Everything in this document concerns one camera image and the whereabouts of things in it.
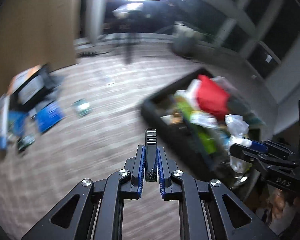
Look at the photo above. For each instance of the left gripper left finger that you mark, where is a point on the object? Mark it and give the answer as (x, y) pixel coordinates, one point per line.
(94, 209)

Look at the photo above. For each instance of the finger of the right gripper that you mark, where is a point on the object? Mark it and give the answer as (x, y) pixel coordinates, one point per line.
(271, 148)
(261, 161)

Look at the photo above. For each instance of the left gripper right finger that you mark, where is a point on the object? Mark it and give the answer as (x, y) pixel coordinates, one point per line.
(207, 210)

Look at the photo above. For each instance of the black binder clip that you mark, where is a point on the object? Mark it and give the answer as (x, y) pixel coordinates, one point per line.
(151, 154)

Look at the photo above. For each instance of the person's hand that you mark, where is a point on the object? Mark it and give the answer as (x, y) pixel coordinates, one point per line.
(283, 206)

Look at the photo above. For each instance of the white plastic bag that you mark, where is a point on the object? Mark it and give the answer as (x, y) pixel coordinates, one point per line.
(237, 128)

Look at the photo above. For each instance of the green snack packet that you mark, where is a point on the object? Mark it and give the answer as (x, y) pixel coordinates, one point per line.
(199, 132)

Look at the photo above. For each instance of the red fabric pouch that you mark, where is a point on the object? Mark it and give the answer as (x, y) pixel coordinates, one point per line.
(211, 98)

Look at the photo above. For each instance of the black storage tray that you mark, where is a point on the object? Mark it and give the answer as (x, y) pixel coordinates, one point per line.
(181, 138)

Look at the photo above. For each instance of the blue flat box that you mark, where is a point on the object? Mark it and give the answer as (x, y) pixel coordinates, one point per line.
(48, 117)

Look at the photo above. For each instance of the black box on floor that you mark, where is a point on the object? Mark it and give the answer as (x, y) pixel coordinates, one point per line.
(30, 87)

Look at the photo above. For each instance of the wooden cabinet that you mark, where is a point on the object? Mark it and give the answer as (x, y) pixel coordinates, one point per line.
(34, 32)

